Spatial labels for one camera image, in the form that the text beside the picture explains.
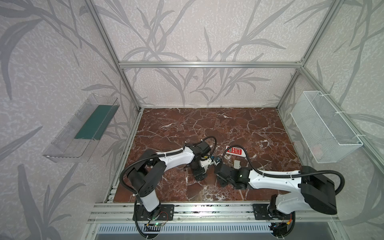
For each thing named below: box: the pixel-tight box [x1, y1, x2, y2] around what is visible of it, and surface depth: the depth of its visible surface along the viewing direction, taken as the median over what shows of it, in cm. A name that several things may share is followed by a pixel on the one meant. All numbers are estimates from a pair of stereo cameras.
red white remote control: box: [225, 146, 246, 157], surface depth 96 cm
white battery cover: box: [233, 159, 241, 170], surface depth 91 cm
